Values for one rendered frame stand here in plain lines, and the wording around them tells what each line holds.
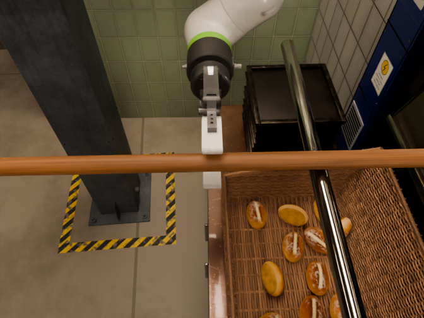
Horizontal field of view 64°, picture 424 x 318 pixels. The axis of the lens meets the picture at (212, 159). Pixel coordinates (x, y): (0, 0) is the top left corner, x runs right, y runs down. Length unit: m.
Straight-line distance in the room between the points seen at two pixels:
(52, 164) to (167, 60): 1.45
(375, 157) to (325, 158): 0.08
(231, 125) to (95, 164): 0.94
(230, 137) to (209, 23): 0.72
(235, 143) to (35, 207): 1.20
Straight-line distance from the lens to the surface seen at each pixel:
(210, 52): 0.65
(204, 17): 0.74
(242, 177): 1.09
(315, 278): 1.07
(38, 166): 0.59
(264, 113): 1.10
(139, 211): 1.87
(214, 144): 0.49
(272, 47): 1.93
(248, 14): 0.71
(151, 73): 2.03
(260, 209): 1.12
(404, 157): 0.60
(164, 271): 1.73
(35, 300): 1.86
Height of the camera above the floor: 1.63
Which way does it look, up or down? 53 degrees down
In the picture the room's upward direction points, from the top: straight up
